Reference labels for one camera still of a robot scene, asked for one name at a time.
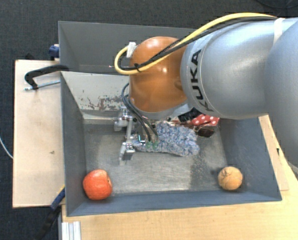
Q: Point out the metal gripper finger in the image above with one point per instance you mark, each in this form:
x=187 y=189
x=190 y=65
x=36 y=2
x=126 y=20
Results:
x=120 y=124
x=125 y=156

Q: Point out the grey metal bin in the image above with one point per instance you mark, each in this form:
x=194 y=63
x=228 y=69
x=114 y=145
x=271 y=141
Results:
x=148 y=174

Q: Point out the orange-red apple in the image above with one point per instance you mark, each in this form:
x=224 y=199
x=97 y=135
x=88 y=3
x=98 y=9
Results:
x=97 y=185

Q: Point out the blue and white knitted cloth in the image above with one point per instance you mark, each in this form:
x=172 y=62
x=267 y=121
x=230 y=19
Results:
x=175 y=140

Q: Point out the dark brown rounded object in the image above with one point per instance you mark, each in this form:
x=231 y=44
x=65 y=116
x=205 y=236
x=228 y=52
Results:
x=205 y=132

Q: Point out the red white-dotted cloth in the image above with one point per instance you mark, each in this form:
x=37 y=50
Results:
x=205 y=120

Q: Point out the pale wood board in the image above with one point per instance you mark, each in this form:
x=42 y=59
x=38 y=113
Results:
x=38 y=139

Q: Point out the black cylinder on white bracket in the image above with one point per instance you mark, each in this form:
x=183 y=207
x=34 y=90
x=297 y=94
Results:
x=188 y=114

